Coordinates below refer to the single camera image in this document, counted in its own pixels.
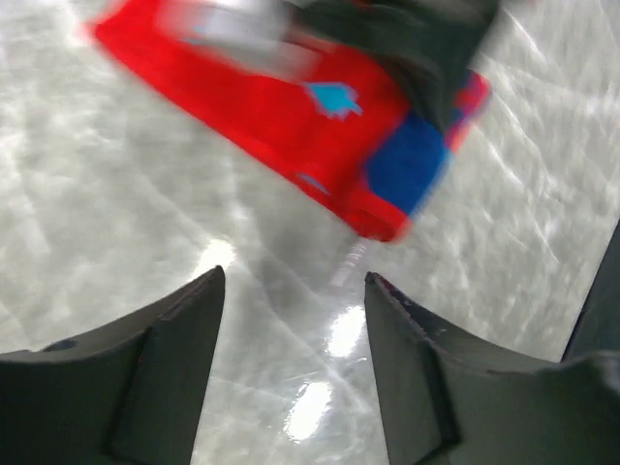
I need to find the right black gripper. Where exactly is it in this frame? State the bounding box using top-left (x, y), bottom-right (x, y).
top-left (294, 1), bottom-right (499, 134)

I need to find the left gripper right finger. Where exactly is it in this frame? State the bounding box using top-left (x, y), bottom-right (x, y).
top-left (364, 272), bottom-right (619, 464)

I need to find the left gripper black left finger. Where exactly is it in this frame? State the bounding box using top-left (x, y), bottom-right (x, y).
top-left (1, 267), bottom-right (226, 464)

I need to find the red blue cat towel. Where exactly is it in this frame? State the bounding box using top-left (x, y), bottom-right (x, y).
top-left (88, 1), bottom-right (491, 242)

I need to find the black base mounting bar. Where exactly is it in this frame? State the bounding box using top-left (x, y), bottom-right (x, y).
top-left (562, 226), bottom-right (620, 360)

